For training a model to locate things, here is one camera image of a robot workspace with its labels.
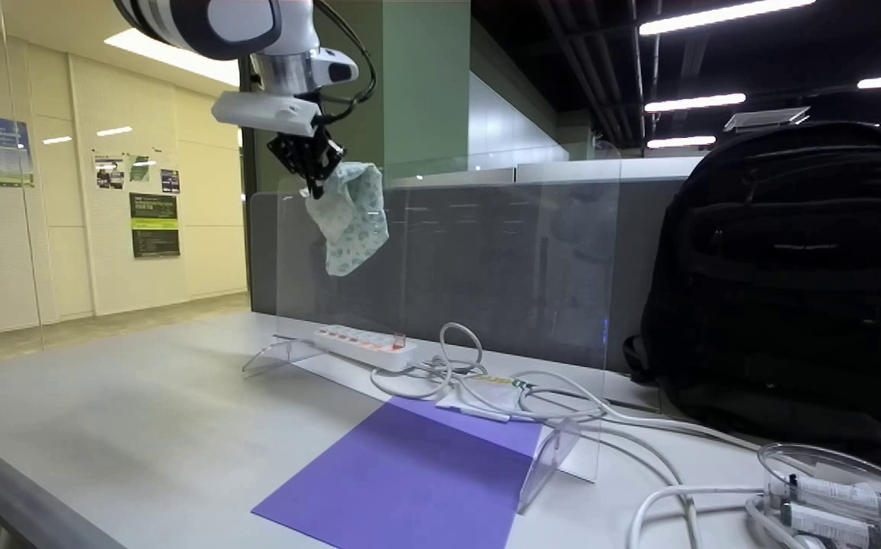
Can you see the clear acrylic panel stand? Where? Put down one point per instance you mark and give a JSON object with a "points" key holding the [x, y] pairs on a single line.
{"points": [[500, 278]]}

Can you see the white power strip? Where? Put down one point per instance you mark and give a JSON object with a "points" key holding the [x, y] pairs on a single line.
{"points": [[361, 344]]}

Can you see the dark wall sign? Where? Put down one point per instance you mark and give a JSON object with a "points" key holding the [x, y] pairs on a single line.
{"points": [[152, 226]]}

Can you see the black backpack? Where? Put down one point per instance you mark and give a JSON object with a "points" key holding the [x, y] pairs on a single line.
{"points": [[764, 310]]}

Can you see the purple paper sheet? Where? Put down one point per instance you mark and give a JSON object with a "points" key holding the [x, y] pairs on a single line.
{"points": [[410, 475]]}

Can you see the white plug adapter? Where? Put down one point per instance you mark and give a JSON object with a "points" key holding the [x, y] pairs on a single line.
{"points": [[814, 512]]}

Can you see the white green patterned cloth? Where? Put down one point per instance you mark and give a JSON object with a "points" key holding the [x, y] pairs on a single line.
{"points": [[351, 217]]}

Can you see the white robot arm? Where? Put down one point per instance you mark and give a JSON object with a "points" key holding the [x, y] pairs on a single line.
{"points": [[286, 63]]}

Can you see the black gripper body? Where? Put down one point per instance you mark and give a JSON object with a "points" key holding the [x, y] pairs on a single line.
{"points": [[308, 156]]}

